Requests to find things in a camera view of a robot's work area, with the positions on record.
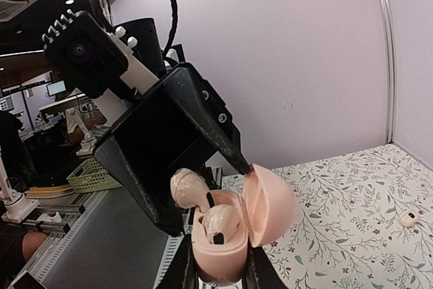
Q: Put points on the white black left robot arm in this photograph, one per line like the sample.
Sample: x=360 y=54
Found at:
x=179 y=123

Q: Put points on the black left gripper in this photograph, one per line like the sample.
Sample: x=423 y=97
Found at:
x=180 y=126

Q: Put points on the pink earbuds charging case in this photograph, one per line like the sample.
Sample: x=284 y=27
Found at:
x=260 y=215

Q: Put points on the green perforated plastic basket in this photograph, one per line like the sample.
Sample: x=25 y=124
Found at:
x=90 y=176

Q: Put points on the white earbuds charging case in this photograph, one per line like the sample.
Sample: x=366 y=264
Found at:
x=408 y=218

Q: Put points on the pink earbud with black tip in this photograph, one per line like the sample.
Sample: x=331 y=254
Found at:
x=189 y=189

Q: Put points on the floral patterned table mat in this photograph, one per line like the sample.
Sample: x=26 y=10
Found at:
x=346 y=232

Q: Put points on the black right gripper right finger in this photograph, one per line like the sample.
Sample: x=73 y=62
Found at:
x=259 y=272

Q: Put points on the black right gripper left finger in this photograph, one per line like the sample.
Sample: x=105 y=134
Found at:
x=177 y=267

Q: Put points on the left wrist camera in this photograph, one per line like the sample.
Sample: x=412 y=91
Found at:
x=127 y=62

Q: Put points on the aluminium front rail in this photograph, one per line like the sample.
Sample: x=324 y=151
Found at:
x=111 y=245

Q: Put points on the left aluminium corner post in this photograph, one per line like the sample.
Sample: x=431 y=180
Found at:
x=391 y=68

